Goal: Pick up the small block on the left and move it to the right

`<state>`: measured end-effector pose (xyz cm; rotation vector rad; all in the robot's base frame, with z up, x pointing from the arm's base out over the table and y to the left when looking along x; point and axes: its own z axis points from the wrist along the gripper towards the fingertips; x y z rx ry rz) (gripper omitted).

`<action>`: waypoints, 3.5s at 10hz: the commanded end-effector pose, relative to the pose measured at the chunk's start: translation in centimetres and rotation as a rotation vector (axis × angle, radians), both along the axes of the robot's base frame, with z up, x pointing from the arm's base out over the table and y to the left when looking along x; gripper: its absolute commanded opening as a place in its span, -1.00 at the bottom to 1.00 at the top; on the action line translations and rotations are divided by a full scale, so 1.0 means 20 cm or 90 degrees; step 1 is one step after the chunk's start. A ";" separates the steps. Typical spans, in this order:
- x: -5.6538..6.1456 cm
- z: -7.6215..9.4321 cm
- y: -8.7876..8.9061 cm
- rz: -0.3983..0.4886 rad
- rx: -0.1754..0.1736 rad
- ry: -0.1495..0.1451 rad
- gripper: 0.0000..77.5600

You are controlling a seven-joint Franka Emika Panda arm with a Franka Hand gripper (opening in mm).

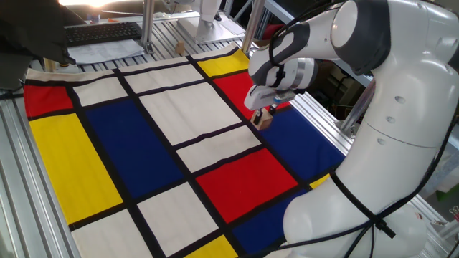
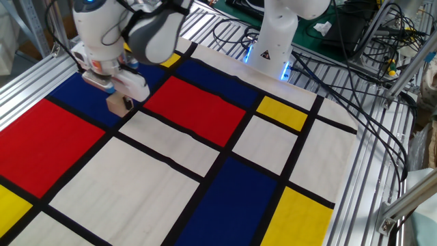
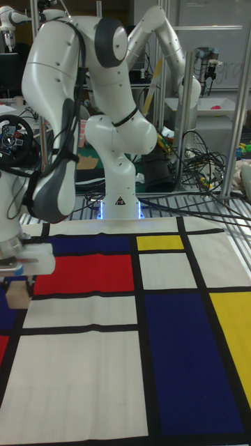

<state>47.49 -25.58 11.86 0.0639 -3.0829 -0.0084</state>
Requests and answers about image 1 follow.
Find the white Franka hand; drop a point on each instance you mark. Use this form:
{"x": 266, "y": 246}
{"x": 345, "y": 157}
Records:
{"x": 256, "y": 98}

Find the small wooden cube block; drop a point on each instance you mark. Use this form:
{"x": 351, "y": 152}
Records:
{"x": 264, "y": 122}

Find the white Franka Panda arm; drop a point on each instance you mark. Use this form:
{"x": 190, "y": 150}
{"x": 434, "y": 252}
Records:
{"x": 401, "y": 107}

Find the Mondrian pattern colour-block cloth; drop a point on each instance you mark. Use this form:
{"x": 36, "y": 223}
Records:
{"x": 161, "y": 143}

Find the red object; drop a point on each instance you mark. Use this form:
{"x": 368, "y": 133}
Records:
{"x": 272, "y": 31}

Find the white column on metal plate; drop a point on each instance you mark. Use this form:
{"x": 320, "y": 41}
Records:
{"x": 209, "y": 30}

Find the small wooden piece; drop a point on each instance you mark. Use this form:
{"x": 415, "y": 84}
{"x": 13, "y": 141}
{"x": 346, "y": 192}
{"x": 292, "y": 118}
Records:
{"x": 180, "y": 48}

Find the white paper sheets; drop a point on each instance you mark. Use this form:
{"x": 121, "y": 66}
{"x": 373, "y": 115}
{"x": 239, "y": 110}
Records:
{"x": 104, "y": 52}

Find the black computer keyboard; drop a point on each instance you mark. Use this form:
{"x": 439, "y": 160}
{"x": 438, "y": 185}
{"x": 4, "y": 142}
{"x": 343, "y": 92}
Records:
{"x": 102, "y": 33}

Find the green object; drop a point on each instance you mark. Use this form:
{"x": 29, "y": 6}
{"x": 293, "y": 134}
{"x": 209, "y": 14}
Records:
{"x": 448, "y": 200}

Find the metal binder clips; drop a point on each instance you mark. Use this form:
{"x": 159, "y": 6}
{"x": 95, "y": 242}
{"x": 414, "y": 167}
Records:
{"x": 455, "y": 213}

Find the silver bar-shaped wrist camera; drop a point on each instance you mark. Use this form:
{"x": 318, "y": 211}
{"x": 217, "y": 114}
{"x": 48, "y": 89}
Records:
{"x": 283, "y": 96}

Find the aluminium frame post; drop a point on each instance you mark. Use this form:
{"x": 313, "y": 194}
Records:
{"x": 252, "y": 25}
{"x": 147, "y": 25}

